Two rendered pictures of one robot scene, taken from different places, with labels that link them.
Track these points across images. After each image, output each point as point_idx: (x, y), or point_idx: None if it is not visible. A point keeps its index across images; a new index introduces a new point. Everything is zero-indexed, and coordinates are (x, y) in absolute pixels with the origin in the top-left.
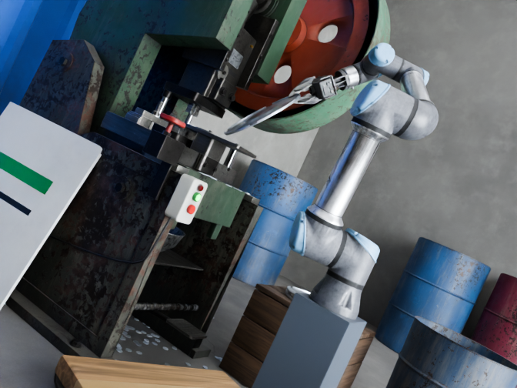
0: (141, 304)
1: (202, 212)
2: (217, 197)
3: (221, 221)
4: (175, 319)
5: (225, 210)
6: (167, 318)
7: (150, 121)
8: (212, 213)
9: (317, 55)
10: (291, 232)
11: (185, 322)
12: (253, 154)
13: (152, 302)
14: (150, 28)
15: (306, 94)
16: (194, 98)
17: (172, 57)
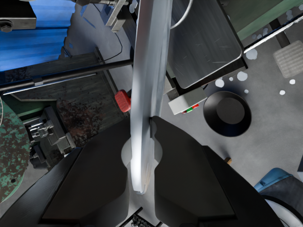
0: (247, 50)
1: (240, 39)
2: (247, 30)
3: (300, 2)
4: (285, 48)
5: (290, 5)
6: (281, 42)
7: (118, 21)
8: (262, 24)
9: None
10: (265, 175)
11: (297, 47)
12: (225, 65)
13: (262, 39)
14: None
15: (154, 190)
16: (93, 3)
17: None
